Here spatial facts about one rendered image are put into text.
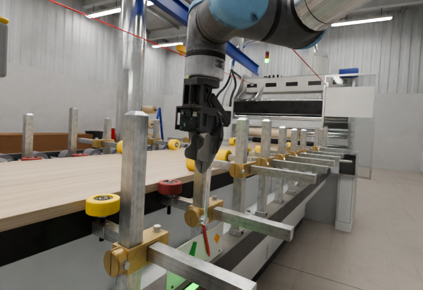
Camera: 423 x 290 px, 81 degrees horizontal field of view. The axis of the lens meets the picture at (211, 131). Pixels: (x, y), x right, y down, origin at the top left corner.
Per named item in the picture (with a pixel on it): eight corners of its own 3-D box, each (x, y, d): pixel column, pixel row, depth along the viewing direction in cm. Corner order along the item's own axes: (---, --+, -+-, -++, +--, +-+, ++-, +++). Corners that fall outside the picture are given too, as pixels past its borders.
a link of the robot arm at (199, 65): (200, 66, 63) (234, 63, 57) (199, 86, 63) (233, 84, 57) (177, 57, 55) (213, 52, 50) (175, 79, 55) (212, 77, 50)
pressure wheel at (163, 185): (185, 213, 86) (187, 180, 85) (169, 220, 79) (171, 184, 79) (168, 207, 90) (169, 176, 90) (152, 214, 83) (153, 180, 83)
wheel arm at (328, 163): (334, 166, 126) (335, 159, 126) (333, 167, 123) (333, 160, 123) (245, 155, 153) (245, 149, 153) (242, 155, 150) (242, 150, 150)
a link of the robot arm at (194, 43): (196, -12, 49) (183, 9, 59) (192, 51, 50) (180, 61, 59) (238, 0, 53) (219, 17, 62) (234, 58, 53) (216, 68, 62)
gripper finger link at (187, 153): (178, 173, 56) (180, 132, 55) (194, 170, 61) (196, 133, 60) (189, 175, 54) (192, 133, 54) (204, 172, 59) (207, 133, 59)
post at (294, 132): (293, 204, 157) (298, 129, 156) (292, 205, 154) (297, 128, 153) (287, 202, 159) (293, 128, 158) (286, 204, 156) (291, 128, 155)
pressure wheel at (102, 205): (119, 232, 68) (121, 191, 68) (116, 246, 61) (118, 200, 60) (87, 234, 66) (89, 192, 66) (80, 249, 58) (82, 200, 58)
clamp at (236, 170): (257, 173, 99) (257, 161, 99) (242, 179, 88) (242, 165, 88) (243, 172, 102) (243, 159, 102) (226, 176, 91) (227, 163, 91)
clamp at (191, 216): (223, 216, 79) (223, 200, 78) (197, 229, 67) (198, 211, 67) (208, 211, 82) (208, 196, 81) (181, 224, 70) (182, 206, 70)
